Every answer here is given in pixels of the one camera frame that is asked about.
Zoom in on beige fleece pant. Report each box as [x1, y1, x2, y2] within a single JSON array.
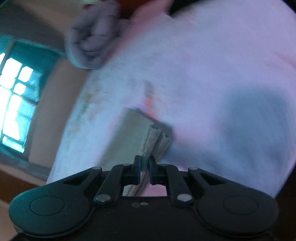
[[100, 108, 173, 196]]

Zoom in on pink floral bed sheet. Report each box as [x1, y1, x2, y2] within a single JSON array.
[[47, 1, 295, 197]]

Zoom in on bright barred window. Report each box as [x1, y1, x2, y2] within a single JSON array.
[[1, 36, 60, 154]]

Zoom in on grey folded blanket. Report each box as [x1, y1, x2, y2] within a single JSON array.
[[65, 1, 129, 69]]

